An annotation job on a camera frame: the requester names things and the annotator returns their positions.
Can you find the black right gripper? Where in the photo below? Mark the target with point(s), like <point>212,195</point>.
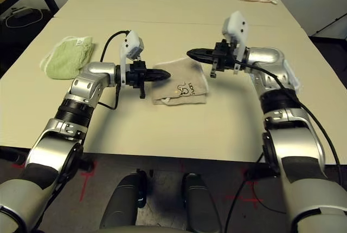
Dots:
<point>225,57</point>

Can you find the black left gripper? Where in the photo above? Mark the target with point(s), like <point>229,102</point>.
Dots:
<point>135,77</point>

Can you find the beige towel with white trim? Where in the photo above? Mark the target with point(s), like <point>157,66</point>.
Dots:
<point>184,86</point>

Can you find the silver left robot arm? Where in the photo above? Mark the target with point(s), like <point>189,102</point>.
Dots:
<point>54,149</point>

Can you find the green folded towel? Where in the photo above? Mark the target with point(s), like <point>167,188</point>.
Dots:
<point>67,57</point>

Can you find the black table foot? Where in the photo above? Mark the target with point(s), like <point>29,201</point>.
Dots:
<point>86,162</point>
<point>12,155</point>
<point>260,172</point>

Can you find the grey right robot leg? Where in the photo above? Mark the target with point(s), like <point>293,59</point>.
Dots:
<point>200,206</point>

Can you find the grey robot torso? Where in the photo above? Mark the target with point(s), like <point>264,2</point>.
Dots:
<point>146,229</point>

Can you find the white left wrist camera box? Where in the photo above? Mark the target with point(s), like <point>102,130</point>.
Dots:
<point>130,47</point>

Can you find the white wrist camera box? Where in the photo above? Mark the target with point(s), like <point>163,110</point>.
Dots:
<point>130,47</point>
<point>236,29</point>

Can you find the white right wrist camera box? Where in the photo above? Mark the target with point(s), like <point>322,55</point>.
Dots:
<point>236,29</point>

